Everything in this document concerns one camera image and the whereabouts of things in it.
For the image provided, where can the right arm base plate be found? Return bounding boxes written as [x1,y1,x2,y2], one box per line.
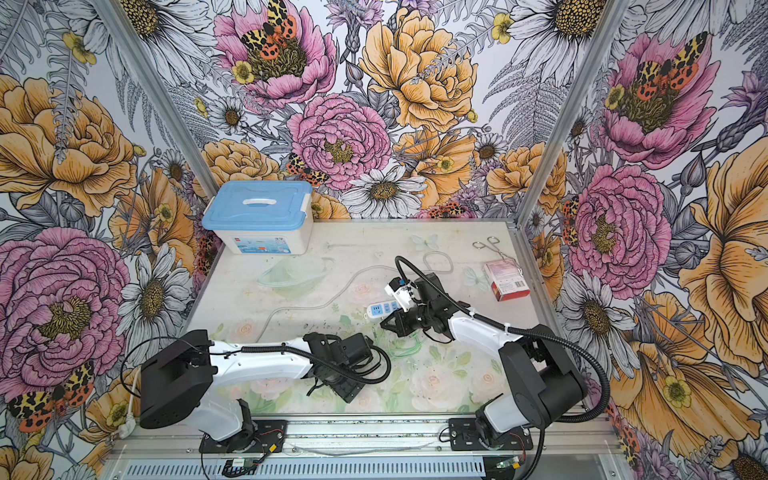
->
[447,417,533,452]

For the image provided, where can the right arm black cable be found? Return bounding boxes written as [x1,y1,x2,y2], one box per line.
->
[394,255,611,424]

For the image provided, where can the aluminium front rail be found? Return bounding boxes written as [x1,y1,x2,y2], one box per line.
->
[101,414,633,479]

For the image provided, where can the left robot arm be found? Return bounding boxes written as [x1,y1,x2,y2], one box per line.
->
[139,329,392,454]

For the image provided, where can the red white medicine box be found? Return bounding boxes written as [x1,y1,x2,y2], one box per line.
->
[483,259,530,302]

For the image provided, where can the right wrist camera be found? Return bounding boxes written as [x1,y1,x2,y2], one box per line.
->
[385,277,416,312]

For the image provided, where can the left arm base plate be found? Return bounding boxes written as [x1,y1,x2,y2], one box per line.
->
[198,419,288,454]

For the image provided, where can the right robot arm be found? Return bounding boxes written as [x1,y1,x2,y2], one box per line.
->
[381,274,588,446]

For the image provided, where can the metal surgical scissors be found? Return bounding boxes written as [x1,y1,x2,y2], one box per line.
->
[472,236,511,260]

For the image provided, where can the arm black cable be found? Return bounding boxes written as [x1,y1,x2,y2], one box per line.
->
[224,343,392,386]
[394,255,611,424]

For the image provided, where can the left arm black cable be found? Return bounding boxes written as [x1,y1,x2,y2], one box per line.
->
[224,343,392,386]

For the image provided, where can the blue lid storage box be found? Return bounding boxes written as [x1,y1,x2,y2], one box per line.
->
[202,180,314,255]

